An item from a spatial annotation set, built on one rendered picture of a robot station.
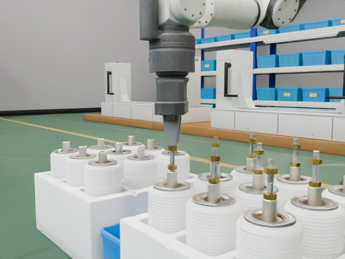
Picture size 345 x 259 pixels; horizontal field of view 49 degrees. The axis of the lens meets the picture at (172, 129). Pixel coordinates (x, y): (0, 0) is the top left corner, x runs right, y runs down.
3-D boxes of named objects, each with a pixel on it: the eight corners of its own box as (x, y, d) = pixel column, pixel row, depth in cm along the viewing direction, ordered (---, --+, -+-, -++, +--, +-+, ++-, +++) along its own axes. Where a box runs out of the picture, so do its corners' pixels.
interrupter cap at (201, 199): (217, 211, 60) (217, 207, 60) (183, 201, 65) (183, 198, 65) (244, 201, 65) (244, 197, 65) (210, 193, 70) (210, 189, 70)
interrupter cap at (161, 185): (152, 183, 78) (152, 180, 78) (188, 182, 78) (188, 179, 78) (153, 193, 70) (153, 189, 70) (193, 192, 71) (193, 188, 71)
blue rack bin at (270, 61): (273, 69, 670) (273, 57, 667) (292, 69, 641) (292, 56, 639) (255, 68, 637) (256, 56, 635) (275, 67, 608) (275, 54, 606)
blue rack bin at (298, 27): (295, 36, 629) (295, 30, 628) (317, 34, 600) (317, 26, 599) (278, 33, 597) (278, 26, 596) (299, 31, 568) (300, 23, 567)
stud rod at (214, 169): (210, 191, 65) (211, 148, 64) (211, 190, 65) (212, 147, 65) (216, 192, 64) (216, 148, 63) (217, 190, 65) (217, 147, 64)
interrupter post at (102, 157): (104, 163, 99) (104, 150, 99) (109, 164, 98) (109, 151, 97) (96, 164, 98) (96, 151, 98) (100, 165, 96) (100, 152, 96)
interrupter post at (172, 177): (165, 186, 75) (165, 170, 75) (177, 186, 76) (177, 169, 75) (166, 189, 73) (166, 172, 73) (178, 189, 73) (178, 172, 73)
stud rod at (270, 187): (273, 208, 56) (274, 158, 55) (272, 210, 55) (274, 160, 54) (266, 207, 56) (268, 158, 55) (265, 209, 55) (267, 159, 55)
